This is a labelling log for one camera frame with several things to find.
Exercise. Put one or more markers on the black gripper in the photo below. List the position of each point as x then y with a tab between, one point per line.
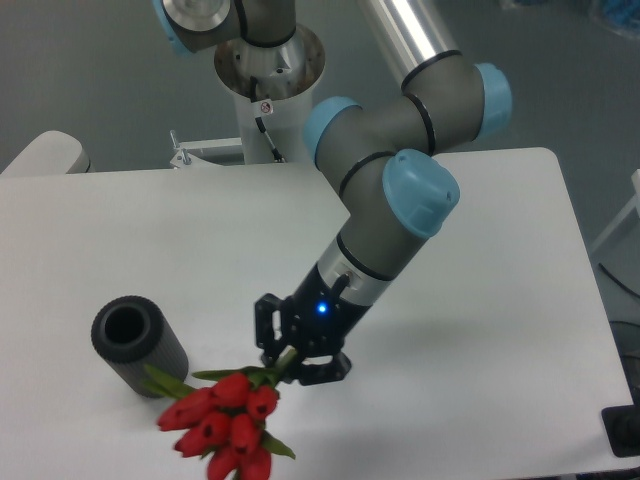
315	321

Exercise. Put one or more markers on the red tulip bouquet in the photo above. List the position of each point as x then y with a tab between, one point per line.
225	422

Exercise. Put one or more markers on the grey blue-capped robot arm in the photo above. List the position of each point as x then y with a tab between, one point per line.
381	163

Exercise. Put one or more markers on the dark grey ribbed vase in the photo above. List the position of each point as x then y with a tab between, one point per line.
131	332

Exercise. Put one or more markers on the white chair back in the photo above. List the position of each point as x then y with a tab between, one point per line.
51	153

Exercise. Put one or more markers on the black device at table edge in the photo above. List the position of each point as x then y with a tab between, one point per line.
622	429

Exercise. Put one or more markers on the blue plastic bag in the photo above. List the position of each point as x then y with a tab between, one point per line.
618	16

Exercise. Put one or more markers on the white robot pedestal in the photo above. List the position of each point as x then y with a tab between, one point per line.
272	90

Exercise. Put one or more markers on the white furniture frame right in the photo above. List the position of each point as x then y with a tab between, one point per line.
620	226

